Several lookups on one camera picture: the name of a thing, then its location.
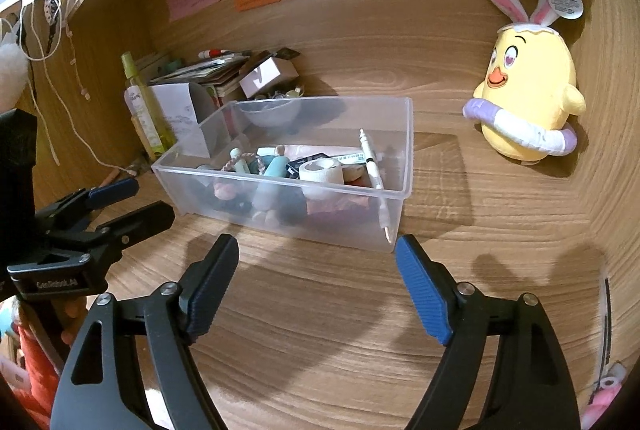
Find person's left hand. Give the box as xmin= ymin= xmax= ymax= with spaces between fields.
xmin=59 ymin=295 xmax=93 ymax=353

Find teal tube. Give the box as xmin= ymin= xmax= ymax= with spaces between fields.
xmin=254 ymin=155 xmax=291 ymax=211

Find clear plastic bowl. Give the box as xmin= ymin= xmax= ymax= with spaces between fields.
xmin=235 ymin=98 xmax=303 ymax=128

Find colourful printed carton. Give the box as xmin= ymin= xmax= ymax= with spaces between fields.
xmin=202 ymin=84 xmax=236 ymax=108

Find tan small tool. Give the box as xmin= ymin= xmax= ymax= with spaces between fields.
xmin=102 ymin=160 xmax=146 ymax=187

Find yellow chick plush toy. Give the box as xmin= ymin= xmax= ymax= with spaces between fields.
xmin=462 ymin=0 xmax=587 ymax=165

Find clear plastic box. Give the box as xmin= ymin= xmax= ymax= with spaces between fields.
xmin=151 ymin=96 xmax=414 ymax=253

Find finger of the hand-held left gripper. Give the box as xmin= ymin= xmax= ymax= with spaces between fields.
xmin=47 ymin=201 xmax=176 ymax=261
xmin=35 ymin=177 xmax=140 ymax=235

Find white narrow strip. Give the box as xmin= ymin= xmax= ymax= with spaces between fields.
xmin=597 ymin=276 xmax=614 ymax=391

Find yellow-green bottle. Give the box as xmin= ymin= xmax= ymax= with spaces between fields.
xmin=121 ymin=52 xmax=177 ymax=155

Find pink soft object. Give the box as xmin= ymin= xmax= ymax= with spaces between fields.
xmin=582 ymin=360 xmax=628 ymax=430

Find white cord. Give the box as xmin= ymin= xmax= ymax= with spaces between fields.
xmin=17 ymin=0 xmax=123 ymax=173

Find pink flower trinket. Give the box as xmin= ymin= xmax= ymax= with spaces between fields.
xmin=212 ymin=182 xmax=238 ymax=205

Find black packet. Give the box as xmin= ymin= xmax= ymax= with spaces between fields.
xmin=285 ymin=152 xmax=331 ymax=179

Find small white cardboard box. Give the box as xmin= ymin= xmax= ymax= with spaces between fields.
xmin=239 ymin=57 xmax=299 ymax=99

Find white tape roll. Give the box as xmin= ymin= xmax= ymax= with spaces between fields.
xmin=298 ymin=158 xmax=346 ymax=201

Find beige bottle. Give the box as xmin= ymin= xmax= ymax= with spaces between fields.
xmin=131 ymin=115 xmax=158 ymax=161

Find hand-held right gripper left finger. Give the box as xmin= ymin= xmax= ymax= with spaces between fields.
xmin=49 ymin=234 xmax=240 ymax=430

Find stack of booklets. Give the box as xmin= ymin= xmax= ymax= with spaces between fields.
xmin=135 ymin=52 xmax=251 ymax=98

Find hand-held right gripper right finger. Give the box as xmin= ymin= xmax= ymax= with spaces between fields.
xmin=395 ymin=234 xmax=582 ymax=430

